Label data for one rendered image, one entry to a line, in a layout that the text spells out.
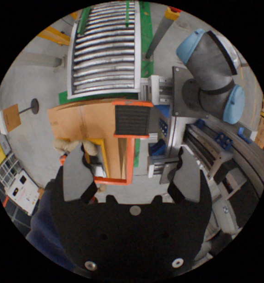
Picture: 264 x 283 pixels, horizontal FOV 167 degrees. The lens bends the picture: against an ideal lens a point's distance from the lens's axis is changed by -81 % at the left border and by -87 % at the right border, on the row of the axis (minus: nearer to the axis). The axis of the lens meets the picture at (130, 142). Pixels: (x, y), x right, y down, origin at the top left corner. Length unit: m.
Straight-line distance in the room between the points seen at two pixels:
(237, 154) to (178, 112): 0.32
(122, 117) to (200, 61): 0.22
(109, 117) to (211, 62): 0.47
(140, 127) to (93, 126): 0.36
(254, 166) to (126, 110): 0.47
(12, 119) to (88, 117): 1.74
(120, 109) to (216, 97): 0.24
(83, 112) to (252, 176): 0.82
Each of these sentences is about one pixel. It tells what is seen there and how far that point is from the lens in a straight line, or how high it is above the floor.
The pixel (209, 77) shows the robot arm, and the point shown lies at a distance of 0.24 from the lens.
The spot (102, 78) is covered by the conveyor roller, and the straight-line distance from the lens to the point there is 0.90.
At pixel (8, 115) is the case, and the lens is 2.02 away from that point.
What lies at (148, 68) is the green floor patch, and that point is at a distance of 1.47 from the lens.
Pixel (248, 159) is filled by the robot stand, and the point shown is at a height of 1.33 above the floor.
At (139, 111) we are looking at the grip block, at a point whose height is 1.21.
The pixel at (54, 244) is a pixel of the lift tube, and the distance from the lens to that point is 0.36.
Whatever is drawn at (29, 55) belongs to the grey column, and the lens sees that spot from 1.59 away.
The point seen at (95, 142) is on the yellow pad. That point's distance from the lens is 0.41.
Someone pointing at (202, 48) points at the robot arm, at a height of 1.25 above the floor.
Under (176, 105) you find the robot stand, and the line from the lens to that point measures 0.41.
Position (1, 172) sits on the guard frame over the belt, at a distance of 7.56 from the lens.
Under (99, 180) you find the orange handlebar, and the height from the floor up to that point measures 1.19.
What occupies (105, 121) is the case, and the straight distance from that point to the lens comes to 0.49.
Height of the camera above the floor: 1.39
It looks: 59 degrees down
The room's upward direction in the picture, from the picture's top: 179 degrees counter-clockwise
